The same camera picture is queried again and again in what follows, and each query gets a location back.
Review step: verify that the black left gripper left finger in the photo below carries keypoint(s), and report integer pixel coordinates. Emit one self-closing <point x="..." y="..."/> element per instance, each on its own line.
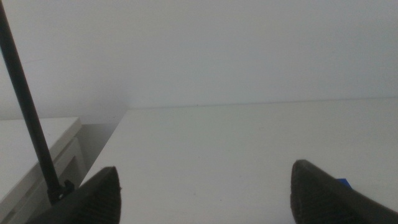
<point x="99" y="199"/>

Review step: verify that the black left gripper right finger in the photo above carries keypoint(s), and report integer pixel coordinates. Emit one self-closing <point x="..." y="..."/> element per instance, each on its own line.
<point x="320" y="202"/>

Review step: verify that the blue cube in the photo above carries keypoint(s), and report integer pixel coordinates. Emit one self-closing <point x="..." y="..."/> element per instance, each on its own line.
<point x="344" y="182"/>

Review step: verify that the white side cabinet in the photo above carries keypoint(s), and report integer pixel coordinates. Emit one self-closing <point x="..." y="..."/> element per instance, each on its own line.
<point x="18" y="146"/>

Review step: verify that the thin black pole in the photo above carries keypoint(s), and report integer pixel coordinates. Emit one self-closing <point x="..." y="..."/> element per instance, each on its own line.
<point x="25" y="102"/>

